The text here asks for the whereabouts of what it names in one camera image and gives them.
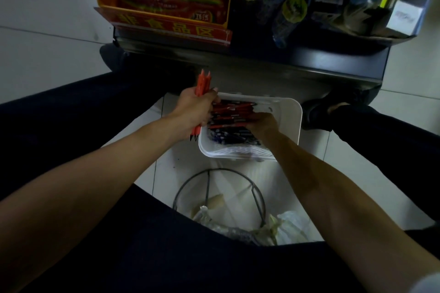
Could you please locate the bundle of red pens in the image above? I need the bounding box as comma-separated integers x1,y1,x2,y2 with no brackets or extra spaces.
189,69,212,142

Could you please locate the person's left hand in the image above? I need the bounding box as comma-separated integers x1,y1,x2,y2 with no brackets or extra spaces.
175,87,221,133

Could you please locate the person's left forearm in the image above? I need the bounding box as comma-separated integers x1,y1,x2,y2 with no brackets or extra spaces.
0,113,189,279

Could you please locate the person's left leg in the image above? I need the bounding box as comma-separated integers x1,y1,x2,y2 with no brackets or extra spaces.
0,70,196,201

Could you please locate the person's right forearm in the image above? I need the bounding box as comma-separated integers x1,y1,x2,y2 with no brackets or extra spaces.
262,129,440,271

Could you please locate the person's right black shoe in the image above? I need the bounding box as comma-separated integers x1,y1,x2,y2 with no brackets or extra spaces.
302,90,373,131

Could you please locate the black wire waste bin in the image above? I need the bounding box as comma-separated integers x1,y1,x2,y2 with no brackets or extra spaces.
173,168,267,235

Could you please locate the crumpled clear plastic wrap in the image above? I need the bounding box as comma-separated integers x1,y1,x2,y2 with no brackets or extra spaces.
191,205,277,246

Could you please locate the pile of red and blue pens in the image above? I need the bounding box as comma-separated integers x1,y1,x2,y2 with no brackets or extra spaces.
206,99,264,148

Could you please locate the person's dark shirt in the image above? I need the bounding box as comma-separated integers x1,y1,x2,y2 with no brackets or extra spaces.
21,182,440,293

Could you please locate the person's black shoe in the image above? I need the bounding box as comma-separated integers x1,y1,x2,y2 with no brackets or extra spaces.
99,43,133,73
302,90,373,131

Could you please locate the white plastic basket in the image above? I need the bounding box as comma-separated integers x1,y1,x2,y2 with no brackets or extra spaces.
198,92,303,162

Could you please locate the red and yellow sign strip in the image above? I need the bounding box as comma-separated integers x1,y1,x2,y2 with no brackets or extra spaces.
94,6,233,46

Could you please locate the black metal shelf unit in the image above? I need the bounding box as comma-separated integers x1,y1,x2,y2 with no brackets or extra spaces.
113,0,434,90

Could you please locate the person's right hand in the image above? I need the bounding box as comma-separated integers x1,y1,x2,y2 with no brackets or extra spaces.
241,112,281,143

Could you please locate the crumpled white plastic bag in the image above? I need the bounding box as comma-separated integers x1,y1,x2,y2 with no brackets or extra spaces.
274,211,314,245

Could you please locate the person's right leg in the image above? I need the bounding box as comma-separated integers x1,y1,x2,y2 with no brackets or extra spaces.
329,103,440,188

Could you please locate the person's left black shoe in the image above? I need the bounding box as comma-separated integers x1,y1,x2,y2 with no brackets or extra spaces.
99,43,133,73

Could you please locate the person's leg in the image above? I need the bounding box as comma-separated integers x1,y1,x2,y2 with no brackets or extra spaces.
0,70,196,201
329,103,440,188

